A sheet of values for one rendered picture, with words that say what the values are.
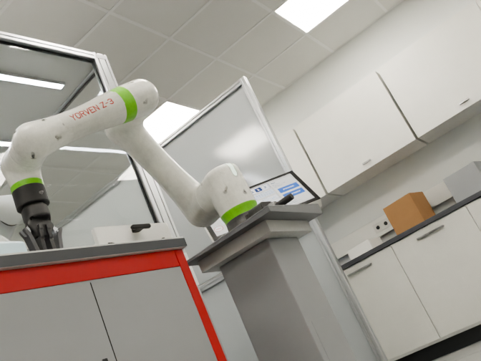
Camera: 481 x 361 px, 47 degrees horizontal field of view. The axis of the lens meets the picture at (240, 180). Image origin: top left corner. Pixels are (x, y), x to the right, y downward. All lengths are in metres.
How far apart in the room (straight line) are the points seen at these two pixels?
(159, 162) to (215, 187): 0.25
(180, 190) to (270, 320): 0.55
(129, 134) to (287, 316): 0.82
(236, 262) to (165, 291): 0.44
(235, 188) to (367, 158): 3.14
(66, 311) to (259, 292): 0.70
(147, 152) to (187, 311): 0.75
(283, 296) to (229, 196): 0.37
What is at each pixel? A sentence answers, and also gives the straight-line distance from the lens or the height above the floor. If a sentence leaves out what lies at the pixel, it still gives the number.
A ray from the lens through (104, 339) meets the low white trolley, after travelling 1.20.
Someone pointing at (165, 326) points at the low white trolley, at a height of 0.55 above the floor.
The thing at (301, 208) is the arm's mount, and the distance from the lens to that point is 1.76.
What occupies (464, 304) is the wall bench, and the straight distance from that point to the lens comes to 4.30.
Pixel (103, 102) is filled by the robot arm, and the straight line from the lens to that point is 1.76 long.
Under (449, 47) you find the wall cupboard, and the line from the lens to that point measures 4.84.
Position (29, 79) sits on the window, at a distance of 2.43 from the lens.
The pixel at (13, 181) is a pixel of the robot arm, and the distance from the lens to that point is 1.70.
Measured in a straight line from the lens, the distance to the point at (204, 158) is 3.65.
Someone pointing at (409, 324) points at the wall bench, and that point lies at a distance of 4.42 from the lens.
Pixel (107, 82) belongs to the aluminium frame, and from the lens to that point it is 2.67.
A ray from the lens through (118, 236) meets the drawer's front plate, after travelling 1.69.
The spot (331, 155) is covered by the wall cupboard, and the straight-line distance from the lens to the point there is 4.98.
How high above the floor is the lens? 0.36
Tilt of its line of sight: 19 degrees up
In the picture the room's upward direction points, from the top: 25 degrees counter-clockwise
